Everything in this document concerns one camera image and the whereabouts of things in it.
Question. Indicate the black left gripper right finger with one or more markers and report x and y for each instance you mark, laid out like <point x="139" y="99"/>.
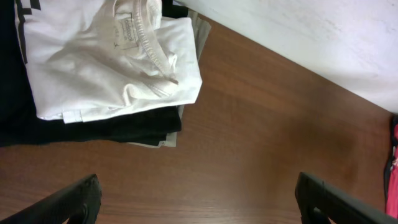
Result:
<point x="322" y="203"/>

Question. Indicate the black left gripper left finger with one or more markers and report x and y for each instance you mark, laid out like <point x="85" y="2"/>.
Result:
<point x="77" y="203"/>

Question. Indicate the white t-shirt with robot print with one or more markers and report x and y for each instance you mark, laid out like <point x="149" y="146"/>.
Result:
<point x="98" y="59"/>

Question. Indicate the red t-shirt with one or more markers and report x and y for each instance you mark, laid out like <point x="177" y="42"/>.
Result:
<point x="391" y="202"/>

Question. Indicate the folded black garment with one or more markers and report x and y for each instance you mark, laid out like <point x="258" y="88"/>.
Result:
<point x="20" y="125"/>

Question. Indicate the dark grey garment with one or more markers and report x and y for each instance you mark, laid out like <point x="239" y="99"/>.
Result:
<point x="391" y="155"/>

